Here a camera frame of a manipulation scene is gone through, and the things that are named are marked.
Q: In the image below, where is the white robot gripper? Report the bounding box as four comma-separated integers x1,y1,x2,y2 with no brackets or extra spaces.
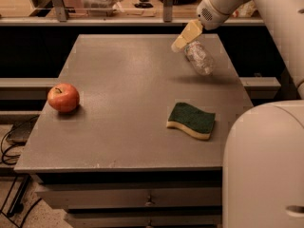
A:
171,0,250,52

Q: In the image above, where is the colourful snack bag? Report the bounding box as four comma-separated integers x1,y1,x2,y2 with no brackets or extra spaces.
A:
233,0,257,18

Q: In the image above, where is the red apple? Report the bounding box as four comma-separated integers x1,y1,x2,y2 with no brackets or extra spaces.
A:
47,84,80,113

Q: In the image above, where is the grey drawer cabinet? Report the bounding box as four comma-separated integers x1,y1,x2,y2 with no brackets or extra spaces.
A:
15,35,252,228

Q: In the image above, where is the grey box on floor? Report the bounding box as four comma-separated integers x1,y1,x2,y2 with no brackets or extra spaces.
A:
6,120,36,144

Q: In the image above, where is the metal drawer knob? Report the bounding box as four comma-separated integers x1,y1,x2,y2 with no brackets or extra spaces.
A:
145,196,155,207

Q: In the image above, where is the green yellow scrub sponge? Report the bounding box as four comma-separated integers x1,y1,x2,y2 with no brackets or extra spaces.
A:
166,103,216,141

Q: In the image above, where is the grey metal shelf rail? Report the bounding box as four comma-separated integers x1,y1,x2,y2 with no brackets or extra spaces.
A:
0,0,265,28

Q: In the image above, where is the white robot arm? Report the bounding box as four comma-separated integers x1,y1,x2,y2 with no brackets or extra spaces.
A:
197,0,304,228

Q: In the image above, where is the clear plastic water bottle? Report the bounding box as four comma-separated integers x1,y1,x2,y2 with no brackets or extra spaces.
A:
184,41,215,76

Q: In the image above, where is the clear plastic container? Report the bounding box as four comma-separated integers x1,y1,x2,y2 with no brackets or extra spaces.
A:
81,0,121,17

